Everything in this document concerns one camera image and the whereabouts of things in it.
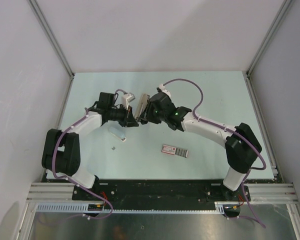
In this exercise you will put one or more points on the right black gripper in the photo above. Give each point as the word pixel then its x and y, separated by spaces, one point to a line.
pixel 149 116

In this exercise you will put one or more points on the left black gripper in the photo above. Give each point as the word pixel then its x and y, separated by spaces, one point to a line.
pixel 129 120

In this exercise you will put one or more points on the light blue stapler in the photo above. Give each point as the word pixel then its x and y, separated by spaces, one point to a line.
pixel 117 133

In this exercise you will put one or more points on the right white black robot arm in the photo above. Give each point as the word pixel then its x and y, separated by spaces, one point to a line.
pixel 240 143

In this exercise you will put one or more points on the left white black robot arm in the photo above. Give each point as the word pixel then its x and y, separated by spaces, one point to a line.
pixel 62 153

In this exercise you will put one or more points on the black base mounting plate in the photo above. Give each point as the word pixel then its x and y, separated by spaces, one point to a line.
pixel 210 190

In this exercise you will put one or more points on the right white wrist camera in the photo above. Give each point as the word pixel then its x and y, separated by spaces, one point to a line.
pixel 162 89

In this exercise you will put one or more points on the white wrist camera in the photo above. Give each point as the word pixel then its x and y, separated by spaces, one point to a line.
pixel 126 99
pixel 162 89

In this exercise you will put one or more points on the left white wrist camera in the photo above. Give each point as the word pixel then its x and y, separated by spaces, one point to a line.
pixel 126 99

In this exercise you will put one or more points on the left aluminium corner post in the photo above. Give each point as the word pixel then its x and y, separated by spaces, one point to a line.
pixel 42 20

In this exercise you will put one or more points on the aluminium corner post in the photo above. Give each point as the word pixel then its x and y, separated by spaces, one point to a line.
pixel 42 20
pixel 270 34

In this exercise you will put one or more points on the right aluminium side rail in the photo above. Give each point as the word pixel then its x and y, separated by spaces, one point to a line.
pixel 263 129

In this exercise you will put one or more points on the aluminium front frame rail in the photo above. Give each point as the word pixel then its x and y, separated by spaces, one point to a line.
pixel 260 193

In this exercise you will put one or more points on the right aluminium corner post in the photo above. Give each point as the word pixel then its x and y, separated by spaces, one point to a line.
pixel 270 34

